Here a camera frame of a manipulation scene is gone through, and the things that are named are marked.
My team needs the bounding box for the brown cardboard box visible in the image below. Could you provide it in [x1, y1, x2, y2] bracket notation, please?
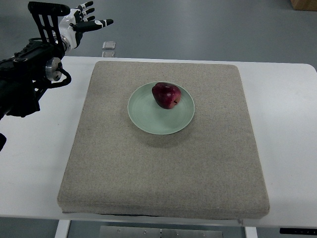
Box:
[290, 0, 317, 11]

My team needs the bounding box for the white table leg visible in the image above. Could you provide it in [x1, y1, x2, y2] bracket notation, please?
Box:
[244, 227, 258, 238]
[54, 220, 71, 238]

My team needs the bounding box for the black desk control panel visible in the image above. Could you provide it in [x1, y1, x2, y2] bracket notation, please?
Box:
[279, 228, 317, 236]

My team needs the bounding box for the white right table leg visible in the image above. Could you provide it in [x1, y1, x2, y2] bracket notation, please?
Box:
[244, 227, 258, 238]

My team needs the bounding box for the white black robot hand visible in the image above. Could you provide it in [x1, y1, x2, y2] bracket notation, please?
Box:
[58, 1, 114, 52]

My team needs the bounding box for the white left table leg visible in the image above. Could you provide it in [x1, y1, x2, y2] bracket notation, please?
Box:
[54, 220, 71, 238]

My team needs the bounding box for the dark red apple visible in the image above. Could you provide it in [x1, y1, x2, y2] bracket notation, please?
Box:
[152, 82, 182, 109]

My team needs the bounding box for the silver floor outlet cover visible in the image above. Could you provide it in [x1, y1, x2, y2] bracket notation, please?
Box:
[102, 41, 116, 58]

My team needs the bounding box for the beige fabric cushion mat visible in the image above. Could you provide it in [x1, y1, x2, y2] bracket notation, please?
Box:
[57, 61, 269, 220]

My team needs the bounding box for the light green round plate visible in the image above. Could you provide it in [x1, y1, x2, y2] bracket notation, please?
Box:
[127, 82, 195, 135]

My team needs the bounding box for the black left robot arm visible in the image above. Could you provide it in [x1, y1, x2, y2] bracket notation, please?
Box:
[0, 1, 71, 118]

